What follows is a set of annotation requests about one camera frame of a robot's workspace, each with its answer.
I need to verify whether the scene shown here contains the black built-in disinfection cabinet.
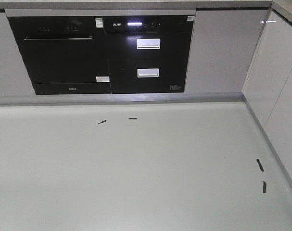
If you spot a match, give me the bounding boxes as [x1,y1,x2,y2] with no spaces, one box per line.
[103,15,194,94]

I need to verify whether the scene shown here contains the black built-in dishwasher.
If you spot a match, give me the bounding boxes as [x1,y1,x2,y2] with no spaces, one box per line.
[8,16,111,95]

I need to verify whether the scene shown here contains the grey cabinet door right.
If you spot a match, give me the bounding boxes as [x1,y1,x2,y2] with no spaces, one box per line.
[185,10,267,93]

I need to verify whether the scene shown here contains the black tape strip right upper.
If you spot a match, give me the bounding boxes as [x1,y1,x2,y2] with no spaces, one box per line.
[256,159,264,172]

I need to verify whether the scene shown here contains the grey side cabinet door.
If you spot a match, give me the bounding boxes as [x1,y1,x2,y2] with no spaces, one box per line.
[243,11,292,182]

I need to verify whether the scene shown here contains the black tape strip right lower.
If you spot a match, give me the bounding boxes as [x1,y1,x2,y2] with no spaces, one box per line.
[262,181,267,193]

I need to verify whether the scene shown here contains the grey cabinet door left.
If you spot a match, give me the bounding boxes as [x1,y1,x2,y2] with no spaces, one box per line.
[0,13,36,97]

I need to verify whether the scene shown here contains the lower silver drawer handle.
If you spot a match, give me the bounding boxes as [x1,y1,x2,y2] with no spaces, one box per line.
[137,68,159,78]

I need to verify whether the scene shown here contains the silver drawer handle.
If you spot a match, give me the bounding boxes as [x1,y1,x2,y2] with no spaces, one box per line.
[137,68,159,78]
[136,38,161,50]

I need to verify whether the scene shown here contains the upper silver drawer handle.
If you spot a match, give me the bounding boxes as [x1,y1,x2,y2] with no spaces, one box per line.
[136,38,161,50]

